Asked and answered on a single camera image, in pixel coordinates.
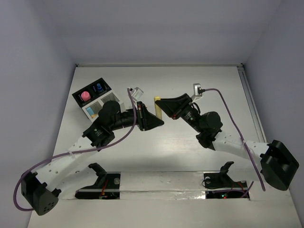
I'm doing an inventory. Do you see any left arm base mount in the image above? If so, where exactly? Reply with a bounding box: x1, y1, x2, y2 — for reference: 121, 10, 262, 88
75, 163, 121, 200

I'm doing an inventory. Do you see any light blue marker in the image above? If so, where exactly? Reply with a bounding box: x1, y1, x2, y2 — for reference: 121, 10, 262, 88
86, 107, 95, 116

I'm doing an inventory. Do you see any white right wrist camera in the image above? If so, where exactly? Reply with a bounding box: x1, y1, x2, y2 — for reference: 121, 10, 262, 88
191, 83, 205, 103

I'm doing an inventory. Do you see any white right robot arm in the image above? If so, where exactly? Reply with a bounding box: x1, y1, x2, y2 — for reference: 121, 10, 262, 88
155, 94, 299, 191

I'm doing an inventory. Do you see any black slotted organizer box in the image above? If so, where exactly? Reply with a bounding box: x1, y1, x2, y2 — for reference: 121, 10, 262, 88
72, 78, 112, 108

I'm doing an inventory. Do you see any pink-capped marker tube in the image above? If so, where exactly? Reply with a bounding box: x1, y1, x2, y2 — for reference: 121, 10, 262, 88
81, 91, 91, 102

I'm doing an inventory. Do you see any yellow marker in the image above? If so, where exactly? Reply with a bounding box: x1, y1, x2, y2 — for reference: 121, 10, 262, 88
154, 103, 162, 120

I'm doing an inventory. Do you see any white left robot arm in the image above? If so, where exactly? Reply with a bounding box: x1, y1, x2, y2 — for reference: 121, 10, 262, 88
15, 101, 164, 216

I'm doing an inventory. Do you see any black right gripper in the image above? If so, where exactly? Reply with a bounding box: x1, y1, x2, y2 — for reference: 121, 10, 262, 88
154, 95, 203, 134

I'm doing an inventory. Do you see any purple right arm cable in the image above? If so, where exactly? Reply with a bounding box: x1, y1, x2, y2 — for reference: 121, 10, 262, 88
201, 88, 266, 192

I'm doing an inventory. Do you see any aluminium rail at wall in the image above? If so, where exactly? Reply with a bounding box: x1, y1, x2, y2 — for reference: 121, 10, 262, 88
237, 64, 267, 143

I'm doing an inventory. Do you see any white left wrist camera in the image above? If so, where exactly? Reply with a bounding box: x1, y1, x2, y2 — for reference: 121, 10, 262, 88
130, 87, 143, 101

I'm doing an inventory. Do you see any white slotted organizer box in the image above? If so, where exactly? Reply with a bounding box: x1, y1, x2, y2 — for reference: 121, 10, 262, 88
82, 90, 126, 122

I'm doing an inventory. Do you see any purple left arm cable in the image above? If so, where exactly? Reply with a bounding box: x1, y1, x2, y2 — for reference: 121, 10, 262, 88
13, 88, 139, 211

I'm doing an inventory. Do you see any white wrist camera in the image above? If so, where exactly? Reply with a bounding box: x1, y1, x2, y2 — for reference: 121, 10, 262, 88
191, 83, 205, 103
130, 87, 143, 101

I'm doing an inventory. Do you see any black highlighter blue cap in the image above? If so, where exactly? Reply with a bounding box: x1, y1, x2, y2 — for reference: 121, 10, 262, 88
96, 83, 103, 93

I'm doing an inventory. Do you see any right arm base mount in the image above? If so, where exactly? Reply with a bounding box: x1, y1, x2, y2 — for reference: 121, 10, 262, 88
201, 161, 250, 200

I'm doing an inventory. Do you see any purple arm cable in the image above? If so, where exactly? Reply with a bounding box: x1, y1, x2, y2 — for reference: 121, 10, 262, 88
201, 88, 266, 192
13, 88, 139, 211

